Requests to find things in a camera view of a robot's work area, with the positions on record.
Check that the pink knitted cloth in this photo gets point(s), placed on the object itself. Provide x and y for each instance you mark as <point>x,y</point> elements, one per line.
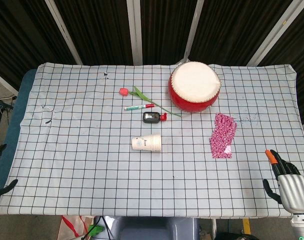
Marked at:
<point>223,135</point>

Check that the yellow floor marking tape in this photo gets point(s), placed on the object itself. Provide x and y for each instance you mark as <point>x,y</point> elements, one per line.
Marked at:
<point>246,226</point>

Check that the white marker with red cap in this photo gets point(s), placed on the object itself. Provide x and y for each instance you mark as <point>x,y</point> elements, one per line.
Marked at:
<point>138,107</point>

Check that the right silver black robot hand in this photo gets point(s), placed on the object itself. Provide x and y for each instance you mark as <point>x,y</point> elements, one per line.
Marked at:
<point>293,190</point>

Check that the small red plastic toy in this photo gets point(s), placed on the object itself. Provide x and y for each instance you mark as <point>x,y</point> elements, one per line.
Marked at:
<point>163,117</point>

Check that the white table leg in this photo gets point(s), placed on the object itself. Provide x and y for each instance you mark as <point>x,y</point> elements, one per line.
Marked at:
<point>214,228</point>

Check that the artificial red tulip flower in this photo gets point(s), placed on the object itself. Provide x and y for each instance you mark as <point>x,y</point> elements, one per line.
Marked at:
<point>142,96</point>

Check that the green plastic item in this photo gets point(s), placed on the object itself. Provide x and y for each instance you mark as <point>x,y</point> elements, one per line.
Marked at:
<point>95,230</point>

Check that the white black checkered tablecloth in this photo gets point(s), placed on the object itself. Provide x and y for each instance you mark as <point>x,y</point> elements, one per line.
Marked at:
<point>92,162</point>

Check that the blue table pad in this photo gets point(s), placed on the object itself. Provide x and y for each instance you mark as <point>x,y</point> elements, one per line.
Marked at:
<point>19,100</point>

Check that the red white shopping bag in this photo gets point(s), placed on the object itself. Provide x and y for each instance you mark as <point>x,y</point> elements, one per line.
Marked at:
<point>72,227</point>

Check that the red drum with cream skin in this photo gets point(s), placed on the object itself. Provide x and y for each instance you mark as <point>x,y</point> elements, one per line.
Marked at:
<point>194,85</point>

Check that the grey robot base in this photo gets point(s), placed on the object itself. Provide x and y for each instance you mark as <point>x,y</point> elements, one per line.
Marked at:
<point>152,228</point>

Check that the white partition frame post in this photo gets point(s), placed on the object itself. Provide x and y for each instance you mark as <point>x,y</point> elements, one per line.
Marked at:
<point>192,32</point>
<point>3,81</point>
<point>64,32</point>
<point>135,32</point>
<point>277,32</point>

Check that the stacked white paper cups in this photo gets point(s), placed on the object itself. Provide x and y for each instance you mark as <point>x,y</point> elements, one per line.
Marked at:
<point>147,143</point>

